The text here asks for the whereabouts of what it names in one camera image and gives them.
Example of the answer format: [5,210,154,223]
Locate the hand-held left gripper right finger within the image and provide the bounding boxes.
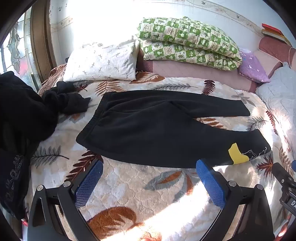
[196,159,276,241]

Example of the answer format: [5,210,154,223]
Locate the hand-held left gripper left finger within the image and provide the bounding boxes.
[27,159,104,241]

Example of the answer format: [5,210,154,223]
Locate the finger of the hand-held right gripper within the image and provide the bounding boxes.
[271,160,296,189]

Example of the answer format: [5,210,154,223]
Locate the black pants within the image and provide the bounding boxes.
[76,91,273,169]

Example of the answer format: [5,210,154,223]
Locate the leaf-print plush blanket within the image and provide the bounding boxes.
[24,71,296,241]

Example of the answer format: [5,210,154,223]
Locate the light grey quilt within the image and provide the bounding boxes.
[255,62,296,160]

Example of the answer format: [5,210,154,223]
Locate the small black garment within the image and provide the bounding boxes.
[42,81,91,114]

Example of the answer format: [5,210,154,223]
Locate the pile of black clothes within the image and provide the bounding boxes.
[0,71,59,220]

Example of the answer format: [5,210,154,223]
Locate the purple pillow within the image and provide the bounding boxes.
[238,48,271,84]

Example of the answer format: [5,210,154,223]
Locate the brown quilted cloth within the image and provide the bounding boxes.
[37,63,68,96]

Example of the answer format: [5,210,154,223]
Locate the white leaf-print pillow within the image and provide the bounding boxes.
[62,39,140,82]

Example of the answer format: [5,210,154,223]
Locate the pink padded headboard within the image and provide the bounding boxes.
[253,37,296,78]

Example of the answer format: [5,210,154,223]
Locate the stack of books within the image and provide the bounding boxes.
[261,23,292,46]

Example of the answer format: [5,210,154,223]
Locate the green checked quilt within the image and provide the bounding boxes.
[136,16,243,71]

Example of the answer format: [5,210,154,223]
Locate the stained glass window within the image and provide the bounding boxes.
[0,7,40,92]

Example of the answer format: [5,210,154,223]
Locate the wooden glass-panel door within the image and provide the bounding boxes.
[23,0,58,84]

